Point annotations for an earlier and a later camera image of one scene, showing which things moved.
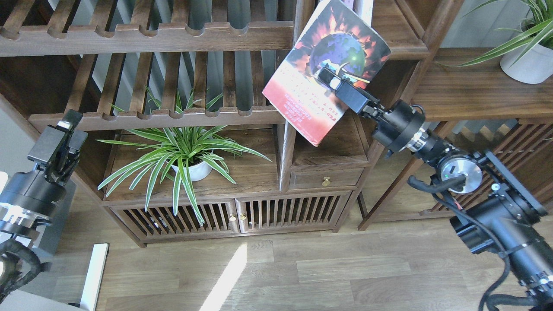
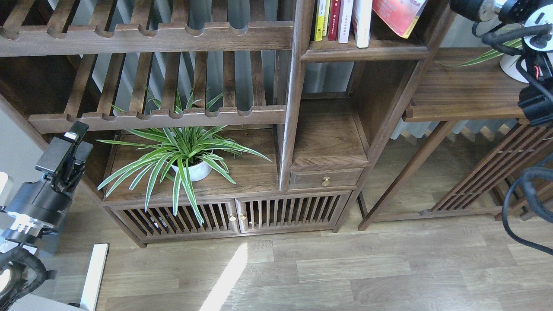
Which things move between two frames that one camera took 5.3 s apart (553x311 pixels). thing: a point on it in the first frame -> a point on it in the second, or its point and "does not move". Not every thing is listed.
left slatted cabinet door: x=220 y=216 does not move
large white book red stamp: x=363 y=8 does not move
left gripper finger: x=70 y=119 -> x=77 y=132
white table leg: x=94 y=277 does not move
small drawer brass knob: x=326 y=183 does not move
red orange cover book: x=347 y=37 -> x=401 y=14
